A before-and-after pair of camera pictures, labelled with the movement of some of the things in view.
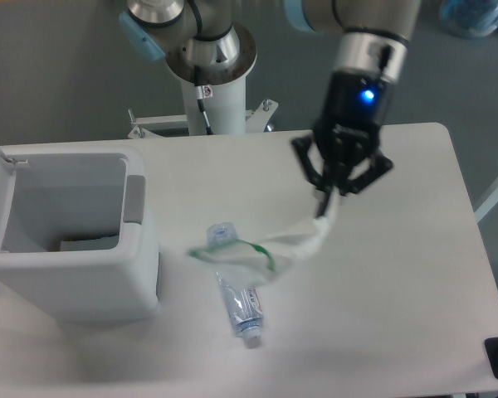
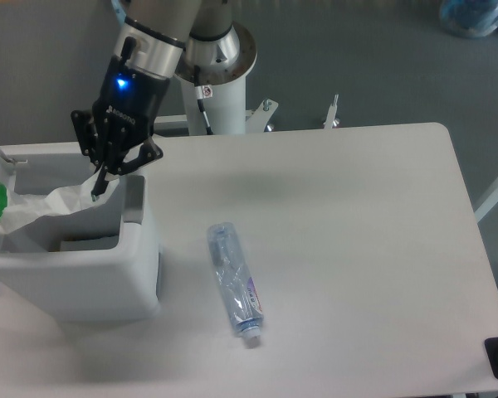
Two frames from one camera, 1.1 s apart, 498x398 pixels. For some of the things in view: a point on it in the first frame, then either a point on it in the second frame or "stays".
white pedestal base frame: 256,120 stays
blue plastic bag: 478,18 stays
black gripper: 348,132 -> 124,114
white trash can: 66,235 stays
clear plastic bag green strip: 255,260 -> 4,210
